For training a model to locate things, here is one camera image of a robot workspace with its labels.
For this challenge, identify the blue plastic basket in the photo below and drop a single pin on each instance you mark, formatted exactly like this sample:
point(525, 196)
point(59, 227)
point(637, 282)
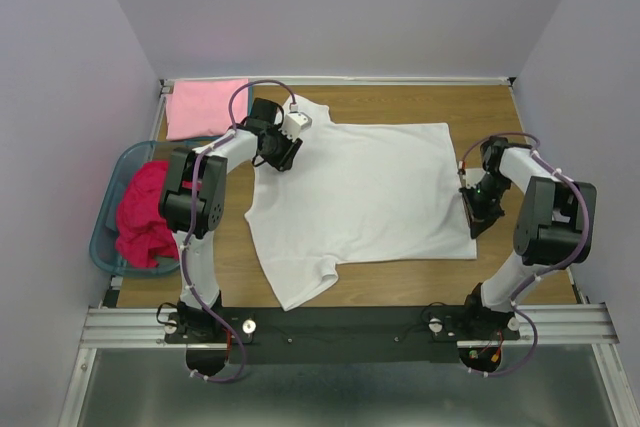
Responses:
point(102, 246)

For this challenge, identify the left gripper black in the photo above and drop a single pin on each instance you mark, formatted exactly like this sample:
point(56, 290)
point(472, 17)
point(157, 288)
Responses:
point(284, 162)

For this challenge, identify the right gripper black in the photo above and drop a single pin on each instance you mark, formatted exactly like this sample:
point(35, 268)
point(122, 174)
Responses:
point(480, 219)

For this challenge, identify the folded teal t-shirt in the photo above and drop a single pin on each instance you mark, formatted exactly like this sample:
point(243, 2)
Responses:
point(200, 139)

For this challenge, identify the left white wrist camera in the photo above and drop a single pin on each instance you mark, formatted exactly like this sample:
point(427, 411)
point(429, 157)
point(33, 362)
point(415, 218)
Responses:
point(295, 122)

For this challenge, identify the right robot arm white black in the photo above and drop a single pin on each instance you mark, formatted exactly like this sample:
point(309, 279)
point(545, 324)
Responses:
point(553, 230)

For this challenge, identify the red t-shirt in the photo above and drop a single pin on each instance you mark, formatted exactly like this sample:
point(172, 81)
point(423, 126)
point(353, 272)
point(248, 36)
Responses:
point(143, 234)

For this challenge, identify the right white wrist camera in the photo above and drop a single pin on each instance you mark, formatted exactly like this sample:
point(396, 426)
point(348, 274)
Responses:
point(469, 176)

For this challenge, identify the white t-shirt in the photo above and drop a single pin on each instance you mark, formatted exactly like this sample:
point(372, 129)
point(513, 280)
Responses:
point(356, 194)

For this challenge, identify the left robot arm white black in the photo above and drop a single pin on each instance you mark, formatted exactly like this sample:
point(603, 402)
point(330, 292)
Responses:
point(192, 204)

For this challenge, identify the aluminium frame rail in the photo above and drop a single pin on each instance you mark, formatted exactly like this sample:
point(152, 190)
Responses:
point(566, 325)

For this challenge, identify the folded pink t-shirt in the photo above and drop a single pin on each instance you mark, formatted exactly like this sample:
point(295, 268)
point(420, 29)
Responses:
point(200, 107)

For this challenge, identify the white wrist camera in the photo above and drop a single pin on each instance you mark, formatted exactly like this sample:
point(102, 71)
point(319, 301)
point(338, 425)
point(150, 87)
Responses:
point(469, 176)
point(295, 122)

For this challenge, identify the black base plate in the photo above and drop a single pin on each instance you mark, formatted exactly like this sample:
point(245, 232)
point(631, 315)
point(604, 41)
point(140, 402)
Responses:
point(346, 335)

